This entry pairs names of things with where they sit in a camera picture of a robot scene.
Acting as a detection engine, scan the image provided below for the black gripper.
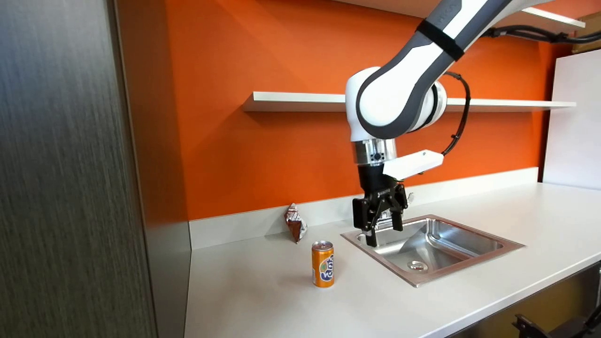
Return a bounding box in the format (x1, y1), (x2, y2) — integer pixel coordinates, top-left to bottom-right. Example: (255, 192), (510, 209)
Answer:
(350, 139), (409, 248)

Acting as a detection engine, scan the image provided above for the orange soda can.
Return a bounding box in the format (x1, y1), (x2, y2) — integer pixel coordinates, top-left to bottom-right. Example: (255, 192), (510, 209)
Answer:
(309, 239), (335, 289)

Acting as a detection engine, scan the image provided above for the stainless steel sink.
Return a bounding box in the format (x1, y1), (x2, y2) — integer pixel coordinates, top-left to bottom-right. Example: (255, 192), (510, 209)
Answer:
(339, 212), (525, 289)

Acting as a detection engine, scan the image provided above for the crumpled snack wrapper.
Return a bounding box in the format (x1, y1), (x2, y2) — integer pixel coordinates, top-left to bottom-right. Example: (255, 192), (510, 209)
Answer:
(281, 203), (309, 244)

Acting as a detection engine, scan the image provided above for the white board panel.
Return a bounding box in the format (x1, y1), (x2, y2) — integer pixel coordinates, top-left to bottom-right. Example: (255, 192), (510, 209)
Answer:
(540, 47), (601, 192)

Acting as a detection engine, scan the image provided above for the ceiling light strip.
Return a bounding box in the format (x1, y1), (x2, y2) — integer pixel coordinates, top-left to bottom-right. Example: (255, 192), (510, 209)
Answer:
(519, 4), (587, 30)

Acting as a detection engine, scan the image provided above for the dark wood cabinet panel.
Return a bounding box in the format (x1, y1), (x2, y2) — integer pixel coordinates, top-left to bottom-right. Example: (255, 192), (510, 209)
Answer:
(0, 0), (193, 338)

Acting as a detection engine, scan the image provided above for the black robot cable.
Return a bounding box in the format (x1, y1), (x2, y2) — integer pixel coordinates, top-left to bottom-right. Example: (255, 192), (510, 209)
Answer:
(439, 70), (472, 158)

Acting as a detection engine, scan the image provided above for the white wall shelf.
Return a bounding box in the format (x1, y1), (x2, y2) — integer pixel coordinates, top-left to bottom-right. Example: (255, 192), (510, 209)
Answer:
(241, 90), (578, 115)

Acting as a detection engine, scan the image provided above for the black overhead cable bundle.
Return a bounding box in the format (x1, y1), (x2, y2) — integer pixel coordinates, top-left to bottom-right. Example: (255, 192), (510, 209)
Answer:
(482, 25), (601, 47)

